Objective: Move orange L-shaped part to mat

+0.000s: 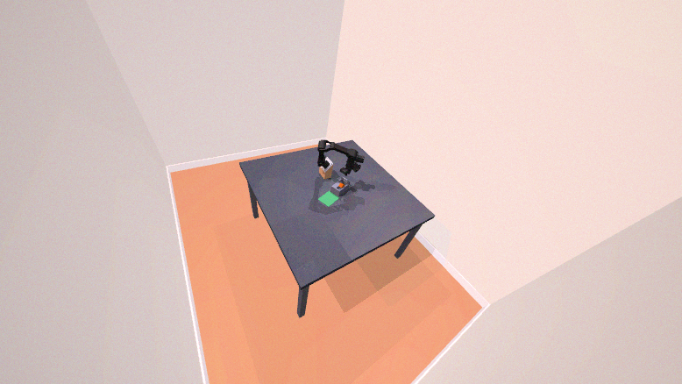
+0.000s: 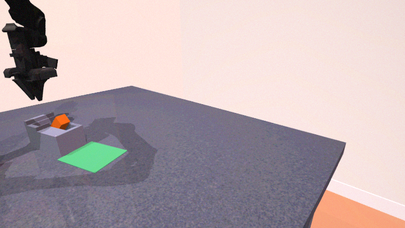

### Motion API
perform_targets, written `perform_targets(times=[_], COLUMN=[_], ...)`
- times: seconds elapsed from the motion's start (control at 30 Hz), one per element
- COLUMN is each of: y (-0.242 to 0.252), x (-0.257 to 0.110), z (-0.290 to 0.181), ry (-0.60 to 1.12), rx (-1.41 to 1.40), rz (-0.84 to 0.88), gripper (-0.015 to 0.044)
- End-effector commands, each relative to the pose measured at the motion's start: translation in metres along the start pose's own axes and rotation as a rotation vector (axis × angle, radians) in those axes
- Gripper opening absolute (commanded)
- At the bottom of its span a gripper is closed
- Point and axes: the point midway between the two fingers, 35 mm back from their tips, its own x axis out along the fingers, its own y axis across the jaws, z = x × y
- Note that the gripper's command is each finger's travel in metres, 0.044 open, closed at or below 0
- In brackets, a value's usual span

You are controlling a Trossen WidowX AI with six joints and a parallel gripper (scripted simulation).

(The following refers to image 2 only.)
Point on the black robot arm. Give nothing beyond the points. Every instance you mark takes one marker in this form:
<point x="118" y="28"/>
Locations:
<point x="33" y="34"/>

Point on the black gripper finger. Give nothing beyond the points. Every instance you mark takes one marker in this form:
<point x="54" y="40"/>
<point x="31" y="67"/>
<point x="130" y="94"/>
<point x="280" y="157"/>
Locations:
<point x="25" y="88"/>
<point x="37" y="87"/>

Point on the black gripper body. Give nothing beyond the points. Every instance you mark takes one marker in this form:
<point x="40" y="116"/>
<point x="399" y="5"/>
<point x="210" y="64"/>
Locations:
<point x="27" y="66"/>

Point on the orange l-shaped part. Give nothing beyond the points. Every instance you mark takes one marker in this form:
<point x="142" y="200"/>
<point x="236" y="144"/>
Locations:
<point x="60" y="122"/>

